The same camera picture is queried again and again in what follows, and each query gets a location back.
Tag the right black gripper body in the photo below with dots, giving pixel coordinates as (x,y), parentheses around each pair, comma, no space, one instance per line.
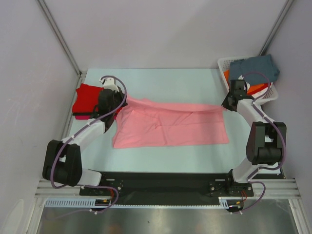
(229,102)

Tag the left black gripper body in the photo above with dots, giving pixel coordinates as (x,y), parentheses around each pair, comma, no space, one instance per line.
(118,97)

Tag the pink t shirt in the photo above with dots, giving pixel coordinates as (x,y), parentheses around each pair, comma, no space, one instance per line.
(145,123)

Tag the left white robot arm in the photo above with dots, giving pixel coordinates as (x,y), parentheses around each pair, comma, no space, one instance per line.
(63,161)

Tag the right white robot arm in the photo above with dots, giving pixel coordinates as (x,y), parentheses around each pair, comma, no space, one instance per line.
(266,144)

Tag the white t shirt in basket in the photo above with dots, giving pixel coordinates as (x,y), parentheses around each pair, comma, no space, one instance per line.
(261,94)

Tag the orange t shirt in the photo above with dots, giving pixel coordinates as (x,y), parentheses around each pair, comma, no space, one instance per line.
(226,75)

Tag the red t shirt in basket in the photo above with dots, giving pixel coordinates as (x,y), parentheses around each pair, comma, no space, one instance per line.
(256,87)

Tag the folded red t shirt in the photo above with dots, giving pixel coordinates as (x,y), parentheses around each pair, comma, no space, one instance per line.
(94,100)

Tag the white plastic basket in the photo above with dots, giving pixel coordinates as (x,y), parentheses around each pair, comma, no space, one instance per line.
(224,64)

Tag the folded magenta t shirt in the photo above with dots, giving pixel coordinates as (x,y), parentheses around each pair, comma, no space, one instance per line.
(82,117)

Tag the grey blue t shirt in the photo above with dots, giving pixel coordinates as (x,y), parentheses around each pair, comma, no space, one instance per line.
(255,70)

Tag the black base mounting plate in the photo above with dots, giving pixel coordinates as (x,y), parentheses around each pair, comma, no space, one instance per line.
(140,198)

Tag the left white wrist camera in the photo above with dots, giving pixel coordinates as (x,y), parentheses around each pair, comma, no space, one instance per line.
(109,82)

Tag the white slotted cable duct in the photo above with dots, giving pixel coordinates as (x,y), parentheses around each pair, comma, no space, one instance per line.
(99,203)

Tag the aluminium front frame rail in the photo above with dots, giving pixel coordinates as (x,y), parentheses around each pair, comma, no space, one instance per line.
(275,186)

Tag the left aluminium corner post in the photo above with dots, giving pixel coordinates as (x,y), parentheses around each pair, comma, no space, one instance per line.
(58,34)

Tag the aluminium corner post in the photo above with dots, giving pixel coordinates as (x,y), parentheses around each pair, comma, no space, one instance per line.
(276,26)
(58,34)

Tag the right aluminium corner post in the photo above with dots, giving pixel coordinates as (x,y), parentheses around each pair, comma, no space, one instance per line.
(276,26)

